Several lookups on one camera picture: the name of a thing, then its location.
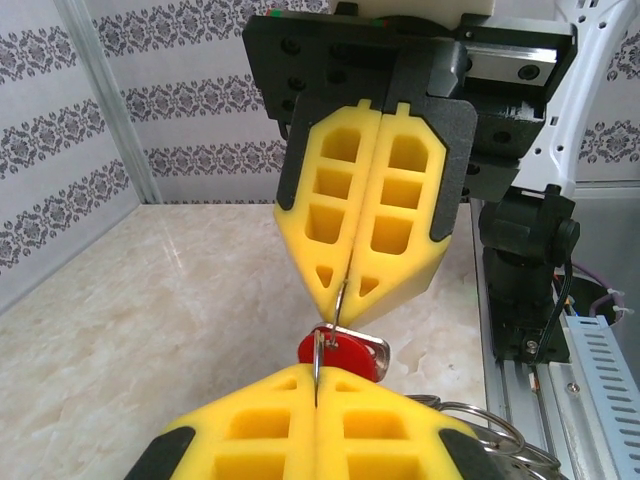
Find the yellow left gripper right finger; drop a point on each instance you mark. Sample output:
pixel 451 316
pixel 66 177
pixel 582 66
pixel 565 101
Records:
pixel 330 450

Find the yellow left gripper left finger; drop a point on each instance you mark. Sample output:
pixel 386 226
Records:
pixel 300 450

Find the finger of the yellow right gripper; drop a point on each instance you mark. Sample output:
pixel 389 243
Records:
pixel 440 160
pixel 305 235

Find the small metal split keyring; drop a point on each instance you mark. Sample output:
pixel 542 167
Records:
pixel 317 365

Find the red headed key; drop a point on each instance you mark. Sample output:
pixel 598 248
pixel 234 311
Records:
pixel 350 357

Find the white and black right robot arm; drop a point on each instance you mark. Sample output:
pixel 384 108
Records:
pixel 567 100

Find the grey metal sheet panel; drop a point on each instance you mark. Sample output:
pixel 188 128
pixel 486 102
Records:
pixel 610 225

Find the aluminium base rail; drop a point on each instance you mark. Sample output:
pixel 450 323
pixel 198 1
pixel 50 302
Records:
pixel 520 425

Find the aluminium corner post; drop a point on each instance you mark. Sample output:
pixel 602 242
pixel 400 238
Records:
pixel 110 100

